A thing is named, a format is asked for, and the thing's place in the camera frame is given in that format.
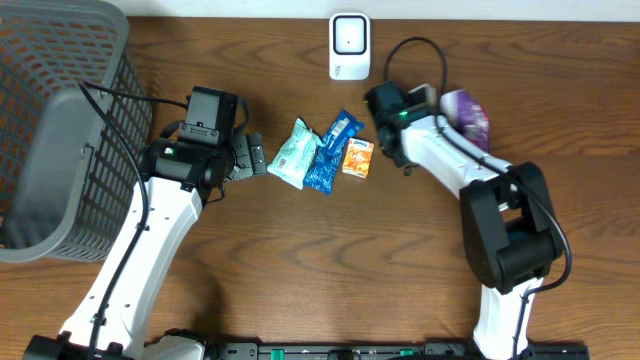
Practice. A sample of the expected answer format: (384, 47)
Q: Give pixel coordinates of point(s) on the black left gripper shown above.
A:
(248, 155)

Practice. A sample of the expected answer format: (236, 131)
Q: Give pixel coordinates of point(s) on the mint green wipes packet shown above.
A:
(296, 155)

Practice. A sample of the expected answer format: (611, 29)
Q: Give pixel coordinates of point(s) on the blue snack wrapper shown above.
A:
(324, 169)

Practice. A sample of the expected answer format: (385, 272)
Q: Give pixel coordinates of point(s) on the orange tissue packet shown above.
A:
(358, 157)

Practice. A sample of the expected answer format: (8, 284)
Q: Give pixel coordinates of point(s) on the purple noodle packet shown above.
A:
(468, 117)

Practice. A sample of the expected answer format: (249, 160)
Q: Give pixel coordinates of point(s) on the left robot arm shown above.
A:
(112, 320)

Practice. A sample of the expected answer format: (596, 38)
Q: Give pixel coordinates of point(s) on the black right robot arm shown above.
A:
(510, 234)

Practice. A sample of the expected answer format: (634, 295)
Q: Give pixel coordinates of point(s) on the white barcode scanner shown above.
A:
(349, 46)

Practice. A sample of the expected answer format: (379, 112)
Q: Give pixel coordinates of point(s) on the grey plastic mesh basket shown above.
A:
(72, 107)

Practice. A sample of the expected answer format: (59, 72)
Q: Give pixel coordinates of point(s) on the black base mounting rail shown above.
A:
(350, 351)

